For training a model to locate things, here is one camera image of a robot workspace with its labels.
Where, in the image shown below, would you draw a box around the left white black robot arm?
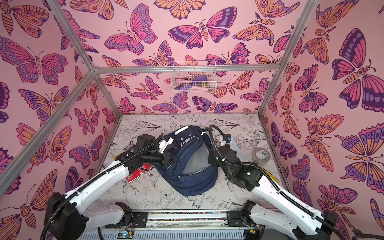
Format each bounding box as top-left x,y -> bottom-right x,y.
40,135 -> 177,240

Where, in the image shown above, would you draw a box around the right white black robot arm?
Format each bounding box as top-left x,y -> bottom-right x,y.
209,144 -> 344,240

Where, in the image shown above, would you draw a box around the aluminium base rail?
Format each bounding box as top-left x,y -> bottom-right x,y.
59,209 -> 316,240

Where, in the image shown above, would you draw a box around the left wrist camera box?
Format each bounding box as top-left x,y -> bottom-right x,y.
158,135 -> 174,154

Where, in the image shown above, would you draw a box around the red thin booklet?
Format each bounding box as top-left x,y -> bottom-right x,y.
126,164 -> 154,183

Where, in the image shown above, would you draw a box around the white wire wall basket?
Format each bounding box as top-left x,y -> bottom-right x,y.
170,60 -> 218,94

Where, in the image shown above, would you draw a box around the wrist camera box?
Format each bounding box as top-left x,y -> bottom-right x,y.
219,134 -> 232,147
158,135 -> 174,154

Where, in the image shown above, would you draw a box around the clear tape roll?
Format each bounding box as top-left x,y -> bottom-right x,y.
252,148 -> 272,166

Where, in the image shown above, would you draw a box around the navy blue student backpack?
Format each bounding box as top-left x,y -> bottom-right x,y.
156,126 -> 218,197

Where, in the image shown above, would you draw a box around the yellow handled pliers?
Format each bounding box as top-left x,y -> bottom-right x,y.
265,171 -> 280,183

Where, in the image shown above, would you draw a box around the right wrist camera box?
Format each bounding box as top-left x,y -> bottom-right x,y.
219,134 -> 232,147

